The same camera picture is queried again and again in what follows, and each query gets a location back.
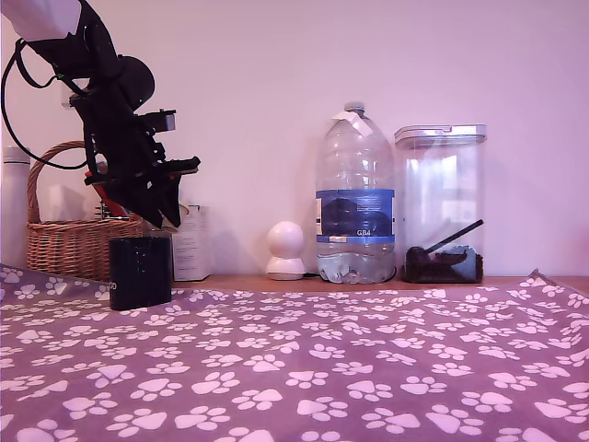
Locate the black coffee mug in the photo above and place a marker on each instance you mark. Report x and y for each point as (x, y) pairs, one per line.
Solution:
(140, 274)

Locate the dark coffee beans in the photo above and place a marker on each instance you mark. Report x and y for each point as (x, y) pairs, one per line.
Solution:
(423, 272)

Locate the red pen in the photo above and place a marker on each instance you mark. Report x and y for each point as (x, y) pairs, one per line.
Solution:
(110, 202)

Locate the white printed carton box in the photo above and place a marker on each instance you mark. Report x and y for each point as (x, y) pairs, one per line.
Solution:
(191, 248)

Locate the white bottle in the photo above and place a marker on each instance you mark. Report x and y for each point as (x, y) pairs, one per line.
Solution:
(14, 207)

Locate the large clear water bottle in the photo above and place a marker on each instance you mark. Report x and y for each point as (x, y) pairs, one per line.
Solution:
(354, 184)

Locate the purple paw print cloth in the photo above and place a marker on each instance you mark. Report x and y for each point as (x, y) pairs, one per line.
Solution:
(294, 368)

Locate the clear storage container with lid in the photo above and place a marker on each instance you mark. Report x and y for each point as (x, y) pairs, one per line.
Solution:
(442, 184)

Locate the black scoop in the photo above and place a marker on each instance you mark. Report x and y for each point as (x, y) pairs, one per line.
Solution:
(453, 237)

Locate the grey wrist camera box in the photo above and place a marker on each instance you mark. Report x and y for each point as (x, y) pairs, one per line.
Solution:
(169, 120)

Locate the small white round camera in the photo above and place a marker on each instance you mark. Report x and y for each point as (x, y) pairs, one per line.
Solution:
(285, 248)

